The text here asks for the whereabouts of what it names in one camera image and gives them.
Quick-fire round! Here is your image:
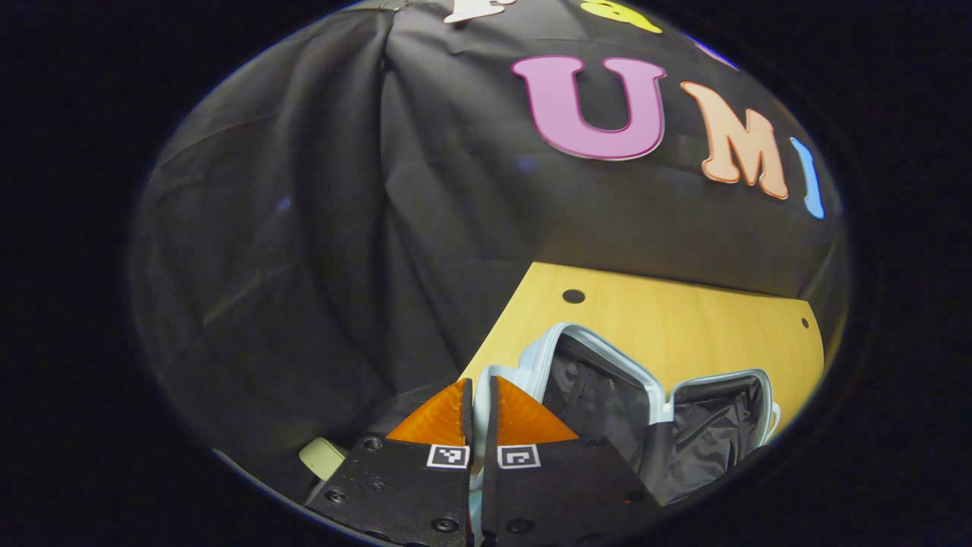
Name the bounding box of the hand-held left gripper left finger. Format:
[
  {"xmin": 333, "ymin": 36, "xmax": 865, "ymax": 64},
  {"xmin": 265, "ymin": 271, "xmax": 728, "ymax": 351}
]
[{"xmin": 304, "ymin": 378, "xmax": 475, "ymax": 547}]

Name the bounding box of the light blue small suitcase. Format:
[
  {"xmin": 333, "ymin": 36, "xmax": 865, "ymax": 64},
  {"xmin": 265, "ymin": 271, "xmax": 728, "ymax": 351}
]
[{"xmin": 298, "ymin": 322, "xmax": 783, "ymax": 544}]

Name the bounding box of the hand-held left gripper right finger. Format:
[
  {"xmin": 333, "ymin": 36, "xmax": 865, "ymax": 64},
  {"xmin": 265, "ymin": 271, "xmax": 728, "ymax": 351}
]
[{"xmin": 480, "ymin": 375, "xmax": 661, "ymax": 547}]

